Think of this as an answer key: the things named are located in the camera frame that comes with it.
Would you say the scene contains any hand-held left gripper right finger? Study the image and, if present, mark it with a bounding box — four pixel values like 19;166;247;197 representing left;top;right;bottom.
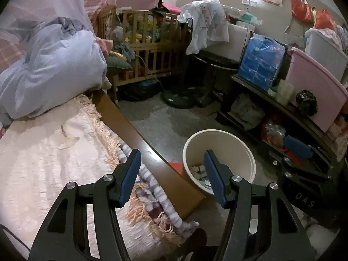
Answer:
203;149;316;261

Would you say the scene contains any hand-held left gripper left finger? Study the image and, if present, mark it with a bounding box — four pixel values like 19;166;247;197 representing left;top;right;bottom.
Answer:
28;148;142;261

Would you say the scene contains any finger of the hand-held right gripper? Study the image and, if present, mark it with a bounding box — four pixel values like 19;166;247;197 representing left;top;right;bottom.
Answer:
274;136;333;182

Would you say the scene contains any white plastic bucket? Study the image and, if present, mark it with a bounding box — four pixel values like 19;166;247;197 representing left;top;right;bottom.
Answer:
183;130;257;195

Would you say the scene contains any dark wooden shelf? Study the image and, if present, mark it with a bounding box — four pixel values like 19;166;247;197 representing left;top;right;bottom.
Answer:
217;73;346;174

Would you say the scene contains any red plastic item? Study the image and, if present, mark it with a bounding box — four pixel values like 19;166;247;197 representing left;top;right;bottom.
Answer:
168;162;185;174

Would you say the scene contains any black crumpled bag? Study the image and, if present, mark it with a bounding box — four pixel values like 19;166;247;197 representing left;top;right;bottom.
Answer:
296;89;318;117

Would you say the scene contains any translucent plastic cup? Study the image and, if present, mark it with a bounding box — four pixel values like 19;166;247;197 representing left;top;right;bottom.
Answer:
275;79;295;105

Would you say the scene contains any grey plastic bag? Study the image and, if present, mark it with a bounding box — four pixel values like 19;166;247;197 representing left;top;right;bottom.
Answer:
231;94;265;129

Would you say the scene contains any pink plastic tub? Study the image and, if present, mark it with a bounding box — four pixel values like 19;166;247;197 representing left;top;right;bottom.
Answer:
285;47;348;132

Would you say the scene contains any pink quilted blanket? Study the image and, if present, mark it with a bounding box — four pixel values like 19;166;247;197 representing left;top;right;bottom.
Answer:
0;95;202;261

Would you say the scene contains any blue packaged bag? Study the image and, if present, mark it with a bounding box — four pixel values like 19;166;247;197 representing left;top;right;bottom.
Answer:
238;34;286;91

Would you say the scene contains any white storage bin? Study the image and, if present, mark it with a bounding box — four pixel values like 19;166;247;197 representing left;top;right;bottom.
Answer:
304;28;348;80

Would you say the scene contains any green cushion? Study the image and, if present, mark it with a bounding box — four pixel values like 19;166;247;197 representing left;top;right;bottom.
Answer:
106;53;132;70

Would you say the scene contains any white flat board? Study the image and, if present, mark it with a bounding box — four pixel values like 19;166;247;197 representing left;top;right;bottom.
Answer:
227;23;252;60

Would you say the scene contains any wooden baby crib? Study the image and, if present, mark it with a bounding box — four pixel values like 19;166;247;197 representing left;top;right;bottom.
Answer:
97;5;191;98

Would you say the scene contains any orange-red shopping bag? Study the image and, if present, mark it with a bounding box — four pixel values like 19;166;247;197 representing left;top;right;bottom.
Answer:
314;9;338;32

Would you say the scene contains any blue-grey duvet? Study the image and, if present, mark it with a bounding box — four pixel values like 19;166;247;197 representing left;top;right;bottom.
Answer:
0;16;108;125

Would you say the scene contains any red shopping bag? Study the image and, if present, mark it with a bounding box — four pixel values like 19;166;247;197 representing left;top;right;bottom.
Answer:
291;0;314;23

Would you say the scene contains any white plastic bag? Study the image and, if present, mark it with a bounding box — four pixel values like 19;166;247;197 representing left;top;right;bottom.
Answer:
177;0;230;55

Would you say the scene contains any white mosquito net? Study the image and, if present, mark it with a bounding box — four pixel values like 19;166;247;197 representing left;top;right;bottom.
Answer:
0;0;94;68

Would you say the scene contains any wooden bed frame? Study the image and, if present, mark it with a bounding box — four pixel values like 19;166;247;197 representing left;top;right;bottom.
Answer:
92;88;206;219

